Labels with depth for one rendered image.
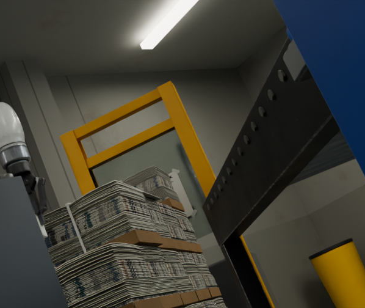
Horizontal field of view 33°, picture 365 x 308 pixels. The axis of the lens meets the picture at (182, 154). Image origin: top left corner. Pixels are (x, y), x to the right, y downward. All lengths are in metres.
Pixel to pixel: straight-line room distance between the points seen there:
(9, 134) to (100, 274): 0.50
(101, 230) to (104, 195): 0.11
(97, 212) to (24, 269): 0.71
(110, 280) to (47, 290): 0.37
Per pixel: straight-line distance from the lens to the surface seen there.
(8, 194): 1.48
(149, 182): 2.97
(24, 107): 4.90
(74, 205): 2.13
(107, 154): 3.65
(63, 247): 2.13
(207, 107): 6.44
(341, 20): 0.27
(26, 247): 1.45
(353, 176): 6.35
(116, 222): 2.06
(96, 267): 1.78
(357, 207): 6.37
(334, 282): 5.76
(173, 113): 3.57
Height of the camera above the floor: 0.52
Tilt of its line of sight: 15 degrees up
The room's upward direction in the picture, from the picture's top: 24 degrees counter-clockwise
